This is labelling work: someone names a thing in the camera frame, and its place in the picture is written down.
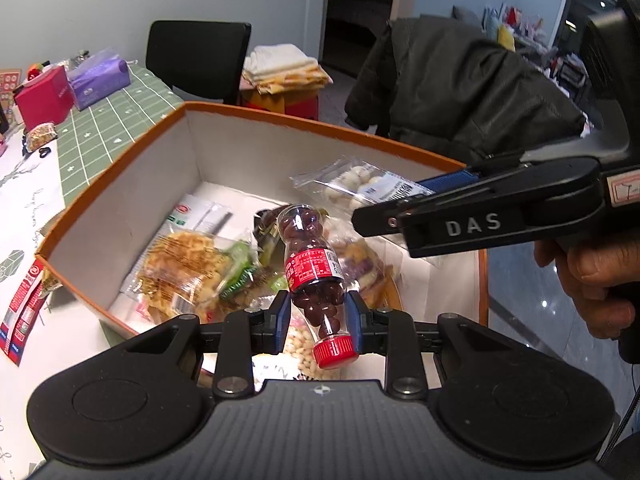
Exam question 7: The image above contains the purple tissue pack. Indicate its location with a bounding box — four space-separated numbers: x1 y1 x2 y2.
67 57 132 112

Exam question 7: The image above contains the tan dotted board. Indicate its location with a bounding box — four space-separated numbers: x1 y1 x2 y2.
0 67 24 126

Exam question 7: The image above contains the dark jacket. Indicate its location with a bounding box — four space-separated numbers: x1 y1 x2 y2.
344 15 586 167

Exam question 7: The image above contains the red candy bottle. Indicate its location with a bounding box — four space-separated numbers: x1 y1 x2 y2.
276 203 361 370

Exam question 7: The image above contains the dark snack packet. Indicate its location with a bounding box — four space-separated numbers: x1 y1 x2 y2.
251 207 292 263

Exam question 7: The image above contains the orange cardboard box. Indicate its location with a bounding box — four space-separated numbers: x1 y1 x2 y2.
35 101 490 338

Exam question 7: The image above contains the clear packet of white balls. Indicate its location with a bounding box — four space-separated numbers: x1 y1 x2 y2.
290 156 436 212

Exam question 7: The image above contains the white folded towel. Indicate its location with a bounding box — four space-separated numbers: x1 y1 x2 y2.
247 44 318 75

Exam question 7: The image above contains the person's right hand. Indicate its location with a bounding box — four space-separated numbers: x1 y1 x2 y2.
534 237 640 341

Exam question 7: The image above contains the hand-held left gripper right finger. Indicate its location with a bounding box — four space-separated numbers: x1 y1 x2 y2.
347 291 506 400

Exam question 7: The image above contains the white packet with red logo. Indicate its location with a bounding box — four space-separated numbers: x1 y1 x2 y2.
167 194 234 237

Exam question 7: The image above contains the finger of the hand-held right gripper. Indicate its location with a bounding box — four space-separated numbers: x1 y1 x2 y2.
415 152 531 196
351 165 526 239

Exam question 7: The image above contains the glass balcony door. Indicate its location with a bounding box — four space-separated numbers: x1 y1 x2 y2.
555 0 623 61

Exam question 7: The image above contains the clear peanut packet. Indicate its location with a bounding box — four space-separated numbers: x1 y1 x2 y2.
282 310 353 382

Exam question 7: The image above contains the clear waffle crisp packet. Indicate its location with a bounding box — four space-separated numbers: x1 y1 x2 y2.
122 230 237 322

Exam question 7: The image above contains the black cable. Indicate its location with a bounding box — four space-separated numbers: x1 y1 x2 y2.
597 360 640 466

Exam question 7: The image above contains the clear mixed cracker packet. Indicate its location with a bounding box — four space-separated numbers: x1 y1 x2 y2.
330 235 402 311

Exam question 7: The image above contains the red plastic stool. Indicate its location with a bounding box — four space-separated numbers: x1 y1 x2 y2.
240 91 321 121

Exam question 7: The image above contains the clear nut packet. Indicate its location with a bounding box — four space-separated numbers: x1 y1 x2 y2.
26 122 59 153

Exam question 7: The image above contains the black chair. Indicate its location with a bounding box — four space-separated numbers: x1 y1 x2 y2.
145 20 252 107

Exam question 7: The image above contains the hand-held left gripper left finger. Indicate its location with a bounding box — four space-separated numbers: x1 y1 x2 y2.
129 291 292 400

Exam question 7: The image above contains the yellow folded cloth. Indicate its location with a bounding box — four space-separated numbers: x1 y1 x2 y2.
241 66 334 97

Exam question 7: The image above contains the magenta gift box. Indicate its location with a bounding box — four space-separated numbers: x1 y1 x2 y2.
14 66 76 131

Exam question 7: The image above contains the white deer print table runner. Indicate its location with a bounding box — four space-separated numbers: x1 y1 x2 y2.
0 127 68 476

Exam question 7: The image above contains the red sausage packet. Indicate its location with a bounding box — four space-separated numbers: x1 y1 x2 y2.
0 259 47 356
5 310 38 367

